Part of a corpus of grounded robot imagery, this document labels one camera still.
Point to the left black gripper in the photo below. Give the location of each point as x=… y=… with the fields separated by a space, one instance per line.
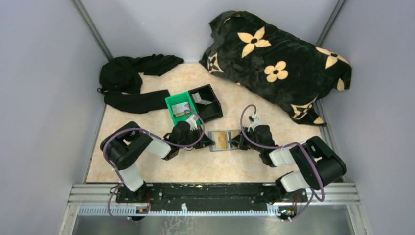
x=206 y=143

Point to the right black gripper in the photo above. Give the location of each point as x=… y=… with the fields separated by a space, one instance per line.
x=239 y=140

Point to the gold VIP card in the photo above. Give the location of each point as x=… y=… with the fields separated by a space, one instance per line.
x=220 y=140

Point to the green plastic bin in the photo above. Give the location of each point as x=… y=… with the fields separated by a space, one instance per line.
x=179 y=98

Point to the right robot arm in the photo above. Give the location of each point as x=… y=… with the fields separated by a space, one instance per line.
x=318 y=165

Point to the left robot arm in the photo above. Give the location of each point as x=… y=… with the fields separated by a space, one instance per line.
x=123 y=147

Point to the cards in black bin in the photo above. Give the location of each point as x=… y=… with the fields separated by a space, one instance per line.
x=198 y=99

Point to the black plastic bin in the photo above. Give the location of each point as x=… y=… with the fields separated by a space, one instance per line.
x=208 y=112

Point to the black floral plush blanket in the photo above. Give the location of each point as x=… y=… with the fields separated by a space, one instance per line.
x=274 y=64

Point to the black cloth garment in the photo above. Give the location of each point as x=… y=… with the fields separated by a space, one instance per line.
x=121 y=82

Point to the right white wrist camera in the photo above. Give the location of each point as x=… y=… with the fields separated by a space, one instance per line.
x=254 y=122

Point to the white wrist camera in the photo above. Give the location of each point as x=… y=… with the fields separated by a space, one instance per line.
x=192 y=121
x=254 y=122

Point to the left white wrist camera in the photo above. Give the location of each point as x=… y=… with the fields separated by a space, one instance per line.
x=192 y=121

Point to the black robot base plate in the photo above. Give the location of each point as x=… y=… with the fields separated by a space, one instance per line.
x=223 y=197

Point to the aluminium frame rail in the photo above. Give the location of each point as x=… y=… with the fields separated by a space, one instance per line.
x=99 y=199

